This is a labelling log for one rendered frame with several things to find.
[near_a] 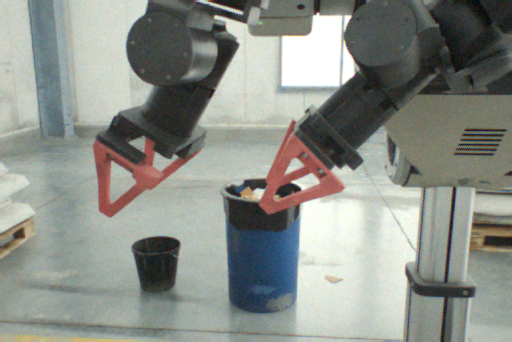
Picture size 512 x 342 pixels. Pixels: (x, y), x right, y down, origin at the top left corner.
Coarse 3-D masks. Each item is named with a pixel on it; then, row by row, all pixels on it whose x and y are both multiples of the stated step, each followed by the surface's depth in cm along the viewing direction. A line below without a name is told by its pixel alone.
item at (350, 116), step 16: (352, 80) 46; (336, 96) 47; (352, 96) 46; (368, 96) 45; (304, 112) 53; (320, 112) 47; (336, 112) 46; (352, 112) 46; (368, 112) 45; (384, 112) 46; (320, 128) 44; (336, 128) 46; (352, 128) 46; (368, 128) 46; (352, 144) 47; (352, 160) 44
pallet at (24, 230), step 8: (16, 224) 362; (24, 224) 365; (32, 224) 377; (8, 232) 345; (16, 232) 366; (24, 232) 366; (32, 232) 377; (0, 240) 333; (16, 240) 363; (24, 240) 366; (0, 248) 348; (8, 248) 348; (0, 256) 335
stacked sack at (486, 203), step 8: (480, 192) 359; (488, 192) 358; (480, 200) 343; (488, 200) 341; (496, 200) 340; (504, 200) 339; (480, 208) 336; (488, 208) 335; (496, 208) 334; (504, 208) 334
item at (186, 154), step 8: (152, 144) 56; (192, 144) 50; (200, 144) 53; (144, 152) 56; (152, 152) 56; (176, 152) 50; (184, 152) 50; (192, 152) 52; (152, 160) 56; (176, 160) 55; (184, 160) 55; (168, 168) 56; (176, 168) 56; (152, 184) 57
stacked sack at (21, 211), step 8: (8, 208) 357; (16, 208) 360; (24, 208) 365; (0, 216) 342; (8, 216) 346; (16, 216) 351; (24, 216) 362; (0, 224) 334; (8, 224) 343; (0, 232) 333
